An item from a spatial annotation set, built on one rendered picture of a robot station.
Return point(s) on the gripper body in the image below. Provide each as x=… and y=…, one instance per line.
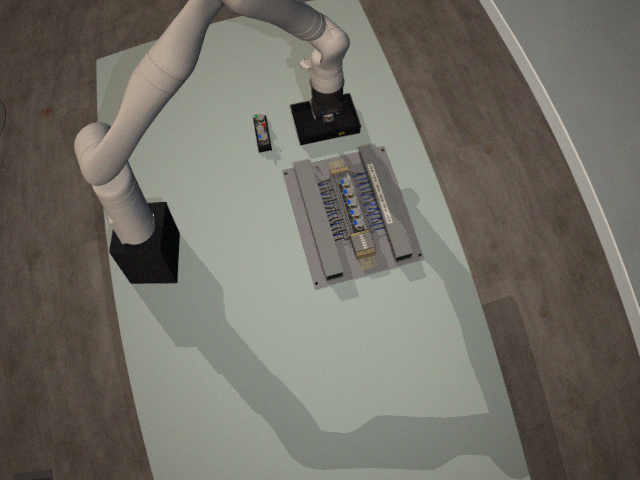
x=327, y=94

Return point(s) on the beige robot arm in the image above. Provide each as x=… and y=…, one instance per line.
x=155, y=80

